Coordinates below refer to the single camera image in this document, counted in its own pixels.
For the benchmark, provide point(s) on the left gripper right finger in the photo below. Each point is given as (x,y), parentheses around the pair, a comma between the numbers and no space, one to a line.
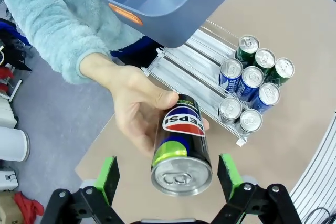
(229,179)

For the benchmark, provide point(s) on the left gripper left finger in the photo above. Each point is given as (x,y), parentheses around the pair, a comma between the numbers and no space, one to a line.
(109,179)

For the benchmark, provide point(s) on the black Pepsi can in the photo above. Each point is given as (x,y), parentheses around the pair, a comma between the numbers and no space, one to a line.
(250,120)
(230,108)
(181,134)

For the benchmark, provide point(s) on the blue Pocari Sweat can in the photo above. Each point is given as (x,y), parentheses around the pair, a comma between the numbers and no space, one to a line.
(231,68)
(252,77)
(269,94)

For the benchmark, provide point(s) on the green Sprite can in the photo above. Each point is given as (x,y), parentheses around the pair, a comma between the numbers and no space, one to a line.
(265,58)
(284,68)
(248,43)

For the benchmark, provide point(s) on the person's right forearm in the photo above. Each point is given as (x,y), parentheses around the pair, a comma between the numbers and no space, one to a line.
(52,24)

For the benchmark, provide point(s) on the person's right hand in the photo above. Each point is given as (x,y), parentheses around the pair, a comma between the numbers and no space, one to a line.
(134,103)

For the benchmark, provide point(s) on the red cloth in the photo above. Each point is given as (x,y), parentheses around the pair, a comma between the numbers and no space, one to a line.
(26,205)

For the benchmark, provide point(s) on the white floor device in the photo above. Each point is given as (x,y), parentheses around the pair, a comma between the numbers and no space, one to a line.
(8,179)

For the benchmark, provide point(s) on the white cylindrical air purifier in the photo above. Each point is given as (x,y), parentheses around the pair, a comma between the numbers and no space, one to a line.
(13,144)

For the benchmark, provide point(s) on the large cardboard box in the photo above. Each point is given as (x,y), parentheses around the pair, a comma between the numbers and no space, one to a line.
(9,211)

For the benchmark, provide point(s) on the white office cabinet desk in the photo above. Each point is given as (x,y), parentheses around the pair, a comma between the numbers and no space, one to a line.
(5,111)

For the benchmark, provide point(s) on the dark navy trousers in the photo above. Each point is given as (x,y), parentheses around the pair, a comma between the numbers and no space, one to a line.
(147,43)

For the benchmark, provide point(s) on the red jacket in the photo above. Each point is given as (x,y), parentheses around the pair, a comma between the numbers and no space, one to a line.
(4,77)

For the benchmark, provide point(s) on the black jacket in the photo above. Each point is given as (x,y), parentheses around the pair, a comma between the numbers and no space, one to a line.
(10,43)

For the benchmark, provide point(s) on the white slotted robot base plate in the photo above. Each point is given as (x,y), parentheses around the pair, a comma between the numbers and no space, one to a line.
(317,171)

